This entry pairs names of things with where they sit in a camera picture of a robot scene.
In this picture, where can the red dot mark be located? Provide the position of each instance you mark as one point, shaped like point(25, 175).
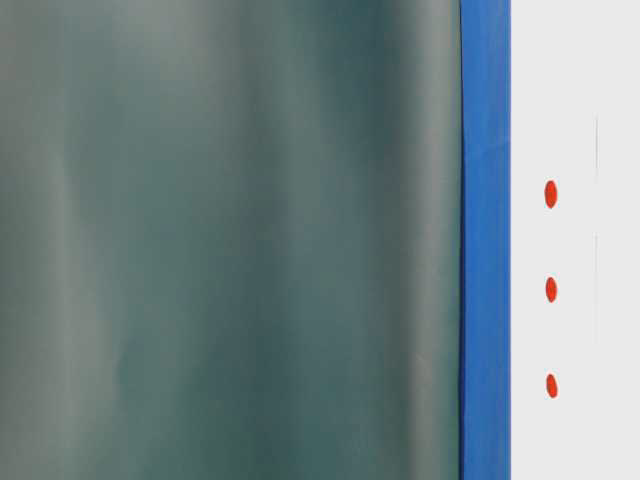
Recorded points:
point(550, 194)
point(551, 385)
point(551, 289)

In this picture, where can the green backdrop curtain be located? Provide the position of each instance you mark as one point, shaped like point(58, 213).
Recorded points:
point(230, 239)

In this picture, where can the blue table mat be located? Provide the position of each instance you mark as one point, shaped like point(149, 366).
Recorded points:
point(484, 371)

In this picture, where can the white foam board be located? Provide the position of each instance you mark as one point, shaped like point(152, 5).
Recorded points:
point(575, 120)

